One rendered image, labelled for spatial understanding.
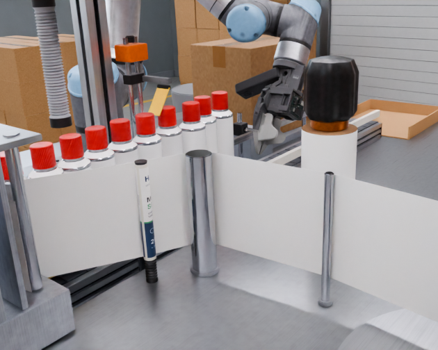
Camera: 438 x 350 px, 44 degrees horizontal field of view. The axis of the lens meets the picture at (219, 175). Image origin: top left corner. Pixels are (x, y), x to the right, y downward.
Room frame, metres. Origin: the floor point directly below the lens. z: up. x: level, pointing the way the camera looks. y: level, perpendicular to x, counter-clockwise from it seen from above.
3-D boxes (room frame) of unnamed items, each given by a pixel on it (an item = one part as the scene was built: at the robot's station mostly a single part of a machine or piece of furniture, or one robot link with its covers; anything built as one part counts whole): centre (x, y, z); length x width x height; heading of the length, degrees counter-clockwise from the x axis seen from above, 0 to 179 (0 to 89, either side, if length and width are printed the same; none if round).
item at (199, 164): (0.73, 0.03, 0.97); 0.05 x 0.05 x 0.19
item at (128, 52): (0.98, 0.13, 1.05); 0.10 x 0.04 x 0.33; 50
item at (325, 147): (0.83, -0.18, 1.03); 0.09 x 0.09 x 0.30
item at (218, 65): (1.67, -0.12, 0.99); 0.30 x 0.24 x 0.27; 135
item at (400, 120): (1.72, -0.56, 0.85); 0.30 x 0.26 x 0.04; 140
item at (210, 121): (1.03, 0.03, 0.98); 0.05 x 0.05 x 0.20
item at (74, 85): (1.26, 0.28, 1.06); 0.13 x 0.12 x 0.14; 166
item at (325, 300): (0.62, -0.14, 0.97); 0.02 x 0.02 x 0.19
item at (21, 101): (4.62, 1.52, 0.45); 1.20 x 0.83 x 0.89; 45
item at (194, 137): (0.99, 0.05, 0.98); 0.05 x 0.05 x 0.20
